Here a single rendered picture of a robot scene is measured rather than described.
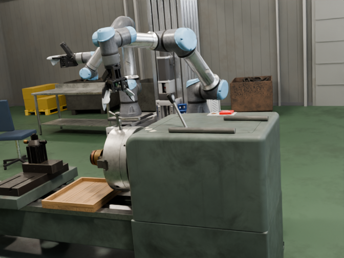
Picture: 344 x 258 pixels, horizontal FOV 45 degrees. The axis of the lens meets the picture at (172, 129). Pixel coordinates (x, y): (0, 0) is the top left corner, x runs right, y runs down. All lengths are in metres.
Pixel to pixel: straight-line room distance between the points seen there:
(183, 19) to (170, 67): 0.31
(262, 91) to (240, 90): 0.42
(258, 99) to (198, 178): 6.68
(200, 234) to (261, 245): 0.25
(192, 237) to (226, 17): 8.35
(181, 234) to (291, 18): 7.99
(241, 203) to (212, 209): 0.12
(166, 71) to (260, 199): 1.27
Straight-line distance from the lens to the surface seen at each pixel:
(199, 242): 1.80
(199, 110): 2.47
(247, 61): 9.73
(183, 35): 2.11
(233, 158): 1.62
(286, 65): 9.51
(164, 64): 2.65
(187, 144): 1.65
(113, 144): 1.92
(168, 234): 1.83
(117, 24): 2.72
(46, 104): 11.21
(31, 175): 2.39
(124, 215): 1.96
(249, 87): 8.28
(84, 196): 2.18
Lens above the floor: 1.63
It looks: 12 degrees down
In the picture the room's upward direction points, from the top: 5 degrees counter-clockwise
